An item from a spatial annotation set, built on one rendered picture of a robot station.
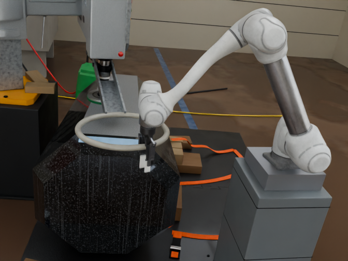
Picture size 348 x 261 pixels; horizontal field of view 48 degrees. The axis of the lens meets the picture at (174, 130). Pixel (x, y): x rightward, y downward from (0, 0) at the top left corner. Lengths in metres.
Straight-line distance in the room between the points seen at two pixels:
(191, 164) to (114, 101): 1.35
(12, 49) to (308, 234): 2.23
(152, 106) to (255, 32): 0.49
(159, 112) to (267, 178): 0.71
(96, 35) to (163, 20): 5.24
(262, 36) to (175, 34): 6.20
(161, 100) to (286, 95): 0.53
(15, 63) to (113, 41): 0.84
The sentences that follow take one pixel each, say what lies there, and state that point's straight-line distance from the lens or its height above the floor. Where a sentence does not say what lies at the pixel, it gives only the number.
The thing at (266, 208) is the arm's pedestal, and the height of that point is 0.74.
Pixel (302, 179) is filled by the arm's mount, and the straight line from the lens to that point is 2.08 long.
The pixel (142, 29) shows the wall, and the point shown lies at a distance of 7.60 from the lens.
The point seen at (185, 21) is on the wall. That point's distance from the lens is 7.69.
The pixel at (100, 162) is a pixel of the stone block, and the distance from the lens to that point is 2.18.
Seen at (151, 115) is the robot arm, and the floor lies 1.24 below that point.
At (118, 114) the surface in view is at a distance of 2.25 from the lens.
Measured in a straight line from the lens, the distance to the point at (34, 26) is 5.34.
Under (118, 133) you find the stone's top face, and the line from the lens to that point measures 2.21.
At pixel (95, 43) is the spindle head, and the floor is 1.27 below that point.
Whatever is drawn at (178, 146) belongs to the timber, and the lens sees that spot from 3.55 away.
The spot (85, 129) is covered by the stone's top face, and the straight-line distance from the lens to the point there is 2.24.
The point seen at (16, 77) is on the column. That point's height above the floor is 0.87.
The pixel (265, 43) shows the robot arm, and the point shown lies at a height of 1.56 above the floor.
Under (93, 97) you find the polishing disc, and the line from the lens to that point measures 2.61.
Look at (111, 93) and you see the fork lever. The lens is 2.43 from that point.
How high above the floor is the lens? 1.87
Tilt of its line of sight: 26 degrees down
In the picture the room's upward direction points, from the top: 7 degrees clockwise
